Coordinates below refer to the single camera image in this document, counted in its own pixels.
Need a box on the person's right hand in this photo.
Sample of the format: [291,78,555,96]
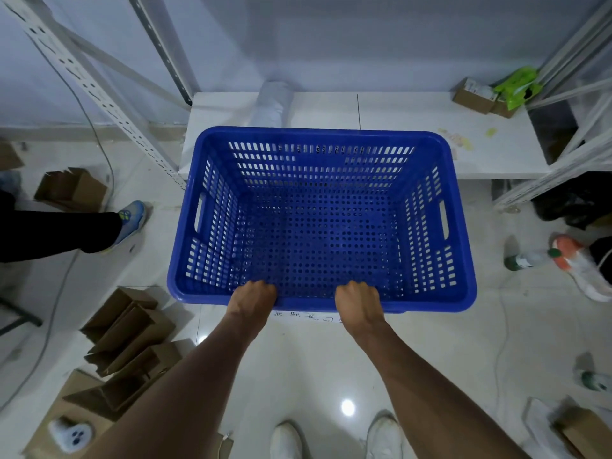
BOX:
[334,280,386,336]

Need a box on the person's left hand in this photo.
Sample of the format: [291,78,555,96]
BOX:
[225,280,278,331]

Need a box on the blue perforated plastic basket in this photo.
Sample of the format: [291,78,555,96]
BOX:
[167,126,478,314]

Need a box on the person's right forearm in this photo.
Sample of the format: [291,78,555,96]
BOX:
[355,320,530,459]

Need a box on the person's left forearm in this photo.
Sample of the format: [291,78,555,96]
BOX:
[84,314,260,459]

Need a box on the open brown cardboard box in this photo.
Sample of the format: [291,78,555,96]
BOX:
[34,167,109,214]
[63,340,183,422]
[79,287,159,345]
[84,305,176,378]

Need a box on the person's white right shoe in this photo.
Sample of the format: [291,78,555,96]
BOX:
[365,414,405,459]

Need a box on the person's white left shoe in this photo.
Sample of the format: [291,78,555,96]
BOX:
[270,421,305,459]

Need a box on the clear bottle green cap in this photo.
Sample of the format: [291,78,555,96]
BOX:
[504,248,563,272]
[580,370,612,393]

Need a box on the white plastic roll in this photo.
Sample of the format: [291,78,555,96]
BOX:
[249,81,295,129]

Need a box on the small brown box white label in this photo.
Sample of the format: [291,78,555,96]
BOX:
[452,77,499,114]

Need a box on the small plain brown box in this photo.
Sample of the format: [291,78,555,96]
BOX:
[490,98,520,119]

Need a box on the white plastic wrapper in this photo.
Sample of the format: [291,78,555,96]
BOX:
[523,398,574,459]

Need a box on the black plastic bag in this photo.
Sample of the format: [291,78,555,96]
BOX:
[531,171,612,230]

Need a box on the black metal stand leg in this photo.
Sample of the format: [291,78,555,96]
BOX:
[0,296,44,338]

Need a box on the flat brown cardboard sheet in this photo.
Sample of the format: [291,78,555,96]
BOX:
[21,369,116,459]

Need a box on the green plastic packet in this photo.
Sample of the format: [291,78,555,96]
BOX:
[493,66,544,111]

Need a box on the brown cardboard piece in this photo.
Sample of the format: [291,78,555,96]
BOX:
[0,140,25,171]

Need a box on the grey floor cable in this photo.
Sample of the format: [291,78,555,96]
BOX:
[0,40,116,412]

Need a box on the white slotted metal rack frame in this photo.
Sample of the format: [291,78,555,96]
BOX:
[0,0,194,191]

